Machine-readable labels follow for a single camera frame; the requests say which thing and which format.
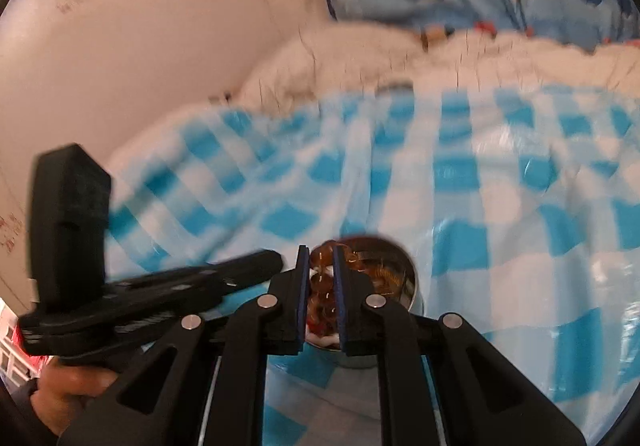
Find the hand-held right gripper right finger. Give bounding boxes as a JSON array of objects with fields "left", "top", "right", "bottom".
[{"left": 332, "top": 246, "right": 586, "bottom": 446}]

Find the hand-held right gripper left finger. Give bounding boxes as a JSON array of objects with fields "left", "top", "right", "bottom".
[{"left": 57, "top": 244, "right": 312, "bottom": 446}]

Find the wooden bead ornament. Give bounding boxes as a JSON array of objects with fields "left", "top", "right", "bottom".
[{"left": 420, "top": 26, "right": 457, "bottom": 47}]

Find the white duvet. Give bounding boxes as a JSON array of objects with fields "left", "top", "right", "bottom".
[{"left": 107, "top": 23, "right": 640, "bottom": 161}]

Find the tangled cord jewelry bundle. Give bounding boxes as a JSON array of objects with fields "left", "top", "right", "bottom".
[{"left": 344, "top": 240, "right": 412, "bottom": 297}]

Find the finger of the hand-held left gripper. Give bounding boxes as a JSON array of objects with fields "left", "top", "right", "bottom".
[{"left": 174, "top": 249, "right": 284, "bottom": 319}]

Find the red and white object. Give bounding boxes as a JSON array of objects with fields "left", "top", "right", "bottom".
[{"left": 0, "top": 298, "right": 48, "bottom": 384}]

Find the round metal tin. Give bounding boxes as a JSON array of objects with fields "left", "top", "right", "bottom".
[{"left": 309, "top": 235, "right": 424, "bottom": 370}]

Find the blue checkered plastic sheet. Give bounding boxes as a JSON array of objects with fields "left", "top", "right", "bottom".
[{"left": 100, "top": 84, "right": 640, "bottom": 446}]

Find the person's left hand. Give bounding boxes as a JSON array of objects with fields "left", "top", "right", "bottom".
[{"left": 30, "top": 365, "right": 121, "bottom": 442}]

